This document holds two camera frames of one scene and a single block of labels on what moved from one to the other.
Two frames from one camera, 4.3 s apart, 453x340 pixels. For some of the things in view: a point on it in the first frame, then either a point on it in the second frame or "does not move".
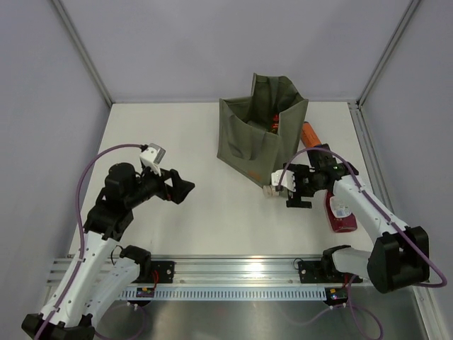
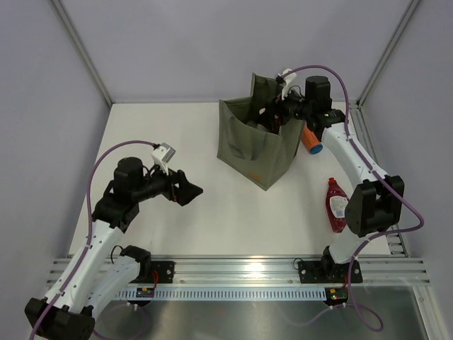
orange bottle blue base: (309, 138) does not move
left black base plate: (161, 272) does not move
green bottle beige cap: (270, 190) → (261, 127)
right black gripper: (295, 201) → (277, 105)
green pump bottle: (257, 125) does not move
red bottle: (340, 214) does not move
